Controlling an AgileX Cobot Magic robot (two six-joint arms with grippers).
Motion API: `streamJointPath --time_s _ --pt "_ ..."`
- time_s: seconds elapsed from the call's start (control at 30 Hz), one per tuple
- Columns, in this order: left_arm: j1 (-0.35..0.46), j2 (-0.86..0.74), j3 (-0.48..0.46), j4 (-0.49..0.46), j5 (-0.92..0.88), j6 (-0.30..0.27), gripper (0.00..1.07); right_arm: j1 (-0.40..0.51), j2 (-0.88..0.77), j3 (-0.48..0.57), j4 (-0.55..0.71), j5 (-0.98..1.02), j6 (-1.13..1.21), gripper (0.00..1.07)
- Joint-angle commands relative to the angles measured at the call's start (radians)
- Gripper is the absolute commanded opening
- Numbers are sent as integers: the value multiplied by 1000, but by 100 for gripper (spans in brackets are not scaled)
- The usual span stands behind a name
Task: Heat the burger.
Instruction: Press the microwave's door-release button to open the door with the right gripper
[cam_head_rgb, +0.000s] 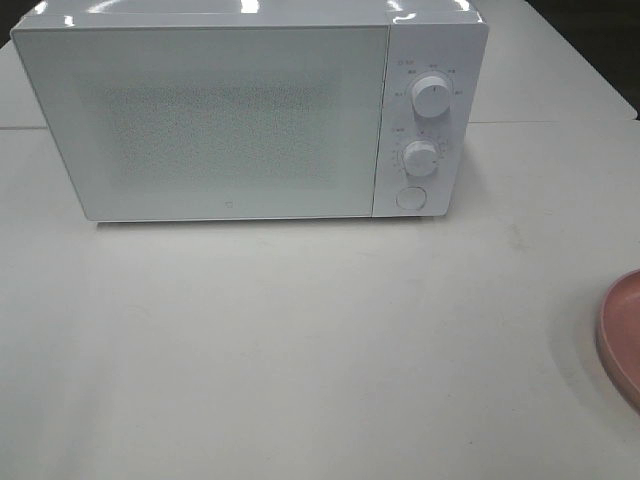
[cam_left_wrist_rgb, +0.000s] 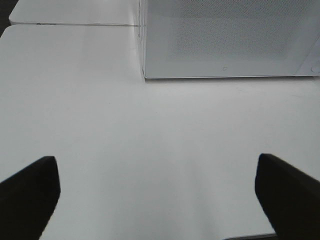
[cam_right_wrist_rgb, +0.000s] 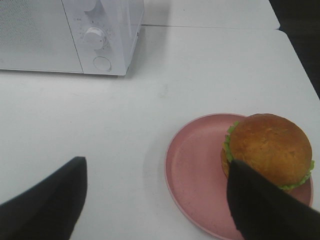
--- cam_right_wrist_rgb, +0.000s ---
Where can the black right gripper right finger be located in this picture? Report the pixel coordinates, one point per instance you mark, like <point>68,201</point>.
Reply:
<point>262,211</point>

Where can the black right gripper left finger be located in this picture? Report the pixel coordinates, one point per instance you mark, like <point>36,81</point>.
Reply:
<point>50,209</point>

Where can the burger with lettuce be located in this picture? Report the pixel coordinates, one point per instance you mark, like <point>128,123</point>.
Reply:
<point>273,146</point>

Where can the pink round plate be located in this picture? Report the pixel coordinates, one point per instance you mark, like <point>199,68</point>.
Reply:
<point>196,181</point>

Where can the round white door button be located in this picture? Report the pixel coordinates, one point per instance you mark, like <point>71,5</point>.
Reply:
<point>102,63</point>

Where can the white microwave door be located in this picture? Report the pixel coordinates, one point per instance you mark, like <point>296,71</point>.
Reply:
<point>35,36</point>

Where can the lower white microwave knob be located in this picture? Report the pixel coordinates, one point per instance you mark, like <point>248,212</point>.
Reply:
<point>94,38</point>

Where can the white microwave knob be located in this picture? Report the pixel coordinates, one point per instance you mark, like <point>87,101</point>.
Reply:
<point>88,5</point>
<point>94,38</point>

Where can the white microwave oven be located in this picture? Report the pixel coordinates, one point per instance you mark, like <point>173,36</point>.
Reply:
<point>120,20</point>

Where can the upper white microwave knob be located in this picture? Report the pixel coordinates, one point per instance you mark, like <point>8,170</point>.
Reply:
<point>88,5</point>

